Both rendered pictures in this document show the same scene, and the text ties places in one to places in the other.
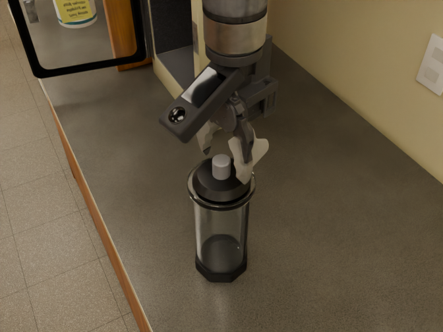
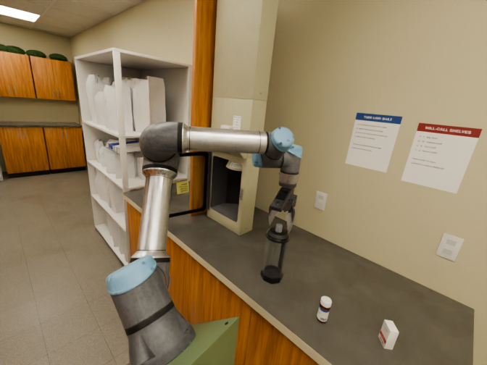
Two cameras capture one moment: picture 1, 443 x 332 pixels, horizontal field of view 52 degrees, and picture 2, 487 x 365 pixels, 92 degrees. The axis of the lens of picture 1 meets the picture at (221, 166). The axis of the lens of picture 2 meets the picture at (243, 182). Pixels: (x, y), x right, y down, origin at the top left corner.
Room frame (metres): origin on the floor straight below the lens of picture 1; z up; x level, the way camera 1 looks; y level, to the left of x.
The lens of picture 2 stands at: (-0.31, 0.46, 1.68)
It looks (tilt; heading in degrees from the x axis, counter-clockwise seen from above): 18 degrees down; 341
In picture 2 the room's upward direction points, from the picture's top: 6 degrees clockwise
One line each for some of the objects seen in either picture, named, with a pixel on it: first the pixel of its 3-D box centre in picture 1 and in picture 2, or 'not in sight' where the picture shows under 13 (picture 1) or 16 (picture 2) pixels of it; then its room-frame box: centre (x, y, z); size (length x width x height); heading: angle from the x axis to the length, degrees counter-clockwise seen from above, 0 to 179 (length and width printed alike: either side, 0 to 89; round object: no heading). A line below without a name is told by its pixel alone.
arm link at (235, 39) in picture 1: (233, 26); (288, 177); (0.50, -0.01, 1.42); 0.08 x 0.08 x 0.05
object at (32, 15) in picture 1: (31, 10); not in sight; (1.03, 0.45, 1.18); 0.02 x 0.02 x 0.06; 18
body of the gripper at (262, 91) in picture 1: (236, 81); (285, 195); (0.51, -0.02, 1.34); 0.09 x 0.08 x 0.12; 133
